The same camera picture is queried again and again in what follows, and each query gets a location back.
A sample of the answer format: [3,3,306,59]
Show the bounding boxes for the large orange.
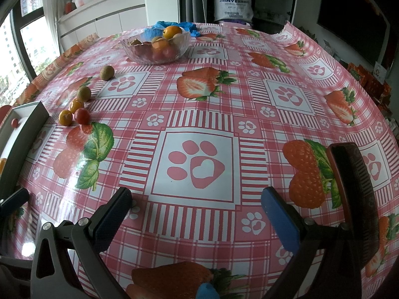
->
[163,26,183,39]

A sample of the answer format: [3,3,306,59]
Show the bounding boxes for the small brown kiwi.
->
[77,86,92,103]

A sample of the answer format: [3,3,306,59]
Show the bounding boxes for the window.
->
[0,0,60,106]

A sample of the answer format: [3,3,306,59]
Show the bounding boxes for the stack of orange boxes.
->
[346,62,392,106]

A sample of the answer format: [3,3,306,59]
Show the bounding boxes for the small blue object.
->
[196,282,220,299]

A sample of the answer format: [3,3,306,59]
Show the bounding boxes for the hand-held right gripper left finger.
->
[30,187,133,299]

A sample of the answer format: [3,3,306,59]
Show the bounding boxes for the dark shelf unit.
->
[252,0,297,33]

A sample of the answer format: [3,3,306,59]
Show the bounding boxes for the blue plastic cloth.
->
[144,21,203,38]

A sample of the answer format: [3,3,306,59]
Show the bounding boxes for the clear glass bowl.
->
[120,31,190,66]

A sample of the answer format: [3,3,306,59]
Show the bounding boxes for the black wall screen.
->
[316,0,390,67]

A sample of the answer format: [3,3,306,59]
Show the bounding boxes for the dark red chair back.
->
[326,142,381,271]

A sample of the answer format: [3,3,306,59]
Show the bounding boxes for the small orange kumquat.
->
[59,110,74,127]
[69,98,85,114]

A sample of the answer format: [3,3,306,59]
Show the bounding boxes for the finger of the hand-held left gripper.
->
[0,188,30,214]

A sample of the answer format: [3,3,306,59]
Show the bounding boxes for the white sign card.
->
[373,62,387,83]

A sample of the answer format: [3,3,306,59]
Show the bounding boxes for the white tray with grey rim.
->
[0,101,51,194]

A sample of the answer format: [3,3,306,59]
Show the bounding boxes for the white counter cabinet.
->
[58,0,147,50]

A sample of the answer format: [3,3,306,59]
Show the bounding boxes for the pink strawberry print tablecloth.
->
[0,21,399,299]

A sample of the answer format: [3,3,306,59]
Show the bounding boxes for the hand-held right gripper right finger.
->
[261,186,364,299]

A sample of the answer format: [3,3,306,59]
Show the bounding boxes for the white printed bag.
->
[214,0,254,22]

